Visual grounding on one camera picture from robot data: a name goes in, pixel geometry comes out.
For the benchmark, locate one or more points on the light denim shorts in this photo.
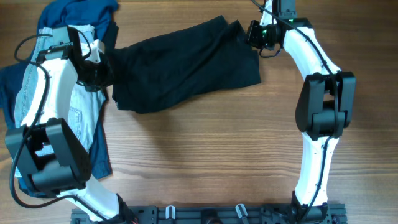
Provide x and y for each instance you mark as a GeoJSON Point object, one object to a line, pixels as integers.
{"type": "Point", "coordinates": [83, 119]}

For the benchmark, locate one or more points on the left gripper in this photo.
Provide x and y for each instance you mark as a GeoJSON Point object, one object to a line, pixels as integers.
{"type": "Point", "coordinates": [108, 79]}

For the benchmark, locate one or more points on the black shorts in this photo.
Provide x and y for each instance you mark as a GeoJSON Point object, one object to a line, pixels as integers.
{"type": "Point", "coordinates": [163, 71]}

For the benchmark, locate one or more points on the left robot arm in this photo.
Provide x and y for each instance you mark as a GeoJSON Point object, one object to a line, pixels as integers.
{"type": "Point", "coordinates": [45, 151]}

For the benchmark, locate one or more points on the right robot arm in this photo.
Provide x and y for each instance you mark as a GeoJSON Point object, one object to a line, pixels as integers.
{"type": "Point", "coordinates": [324, 109]}

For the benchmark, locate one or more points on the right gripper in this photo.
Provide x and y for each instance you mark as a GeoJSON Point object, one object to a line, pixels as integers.
{"type": "Point", "coordinates": [252, 38]}

